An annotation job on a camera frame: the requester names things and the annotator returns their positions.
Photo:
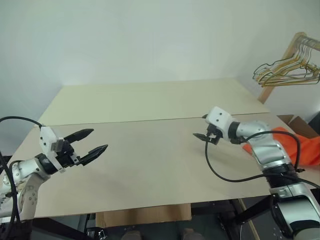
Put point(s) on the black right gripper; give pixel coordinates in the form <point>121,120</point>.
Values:
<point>214,132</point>

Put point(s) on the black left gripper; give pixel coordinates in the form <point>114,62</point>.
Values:
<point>66,158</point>

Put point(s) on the orange shorts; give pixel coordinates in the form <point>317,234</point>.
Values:
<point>310,152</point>

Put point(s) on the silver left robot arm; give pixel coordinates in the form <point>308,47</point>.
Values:
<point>27,167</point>

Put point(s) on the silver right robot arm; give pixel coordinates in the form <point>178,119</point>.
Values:
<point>267,152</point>

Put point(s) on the wooden clothes rack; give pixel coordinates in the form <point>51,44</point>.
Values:
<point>268,92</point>

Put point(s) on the thin wooden stick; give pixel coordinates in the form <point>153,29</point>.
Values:
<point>246,212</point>

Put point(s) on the flat cardboard sheet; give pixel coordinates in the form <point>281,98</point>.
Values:
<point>142,215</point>

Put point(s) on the dark rounded shape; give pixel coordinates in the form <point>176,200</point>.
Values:
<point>132,236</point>
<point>191,235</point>

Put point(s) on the open cardboard box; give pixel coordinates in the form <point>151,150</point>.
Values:
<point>300,125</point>

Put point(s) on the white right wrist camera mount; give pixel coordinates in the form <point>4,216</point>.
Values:
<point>220,117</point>

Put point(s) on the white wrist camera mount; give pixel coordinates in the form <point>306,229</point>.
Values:
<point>47,140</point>
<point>220,117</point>

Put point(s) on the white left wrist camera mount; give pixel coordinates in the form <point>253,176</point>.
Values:
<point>47,140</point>

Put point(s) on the black metal table frame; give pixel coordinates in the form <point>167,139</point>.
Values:
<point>252,212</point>

